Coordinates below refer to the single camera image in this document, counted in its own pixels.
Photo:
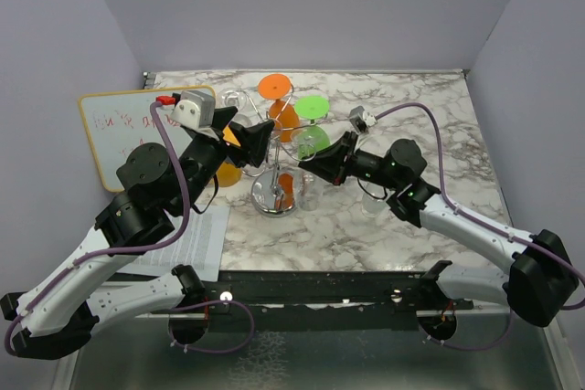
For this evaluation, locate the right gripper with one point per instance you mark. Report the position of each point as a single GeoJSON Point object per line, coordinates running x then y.
{"type": "Point", "coordinates": [329, 164]}

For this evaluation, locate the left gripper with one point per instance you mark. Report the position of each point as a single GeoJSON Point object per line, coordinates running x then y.
{"type": "Point", "coordinates": [253, 141]}

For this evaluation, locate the green wine glass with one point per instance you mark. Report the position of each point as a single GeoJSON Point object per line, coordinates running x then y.
{"type": "Point", "coordinates": [311, 138]}

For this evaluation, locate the clear wine glass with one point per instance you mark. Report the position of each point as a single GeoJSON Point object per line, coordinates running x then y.
{"type": "Point", "coordinates": [307, 187]}
{"type": "Point", "coordinates": [239, 99]}

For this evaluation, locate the orange wine glass front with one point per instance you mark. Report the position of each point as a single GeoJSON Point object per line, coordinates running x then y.
{"type": "Point", "coordinates": [227, 173]}

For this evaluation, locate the orange wine glass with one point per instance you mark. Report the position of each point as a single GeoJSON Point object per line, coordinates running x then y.
{"type": "Point", "coordinates": [227, 173]}
{"type": "Point", "coordinates": [277, 88]}

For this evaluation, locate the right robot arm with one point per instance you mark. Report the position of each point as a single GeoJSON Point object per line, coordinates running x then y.
{"type": "Point", "coordinates": [531, 274]}

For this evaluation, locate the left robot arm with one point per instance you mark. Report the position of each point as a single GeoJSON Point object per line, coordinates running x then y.
{"type": "Point", "coordinates": [161, 188]}

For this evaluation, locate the chrome wine glass rack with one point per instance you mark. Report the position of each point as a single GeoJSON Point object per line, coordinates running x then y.
{"type": "Point", "coordinates": [272, 188]}

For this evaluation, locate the yellow framed whiteboard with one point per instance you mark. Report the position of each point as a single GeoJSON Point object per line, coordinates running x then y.
{"type": "Point", "coordinates": [116, 123]}

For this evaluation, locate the printed paper sheet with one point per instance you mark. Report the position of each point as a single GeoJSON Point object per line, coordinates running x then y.
{"type": "Point", "coordinates": [200, 247]}

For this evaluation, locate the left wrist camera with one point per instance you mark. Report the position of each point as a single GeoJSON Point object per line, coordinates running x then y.
{"type": "Point", "coordinates": [193, 110]}

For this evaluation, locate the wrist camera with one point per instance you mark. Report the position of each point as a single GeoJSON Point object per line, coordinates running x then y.
{"type": "Point", "coordinates": [362, 120]}
{"type": "Point", "coordinates": [193, 110]}

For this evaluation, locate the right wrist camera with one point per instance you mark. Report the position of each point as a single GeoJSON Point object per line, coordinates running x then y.
{"type": "Point", "coordinates": [362, 120]}

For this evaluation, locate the black base frame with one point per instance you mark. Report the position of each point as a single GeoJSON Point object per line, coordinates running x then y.
{"type": "Point", "coordinates": [318, 287]}

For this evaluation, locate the aluminium rail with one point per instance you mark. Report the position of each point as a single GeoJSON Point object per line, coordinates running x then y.
{"type": "Point", "coordinates": [314, 311]}

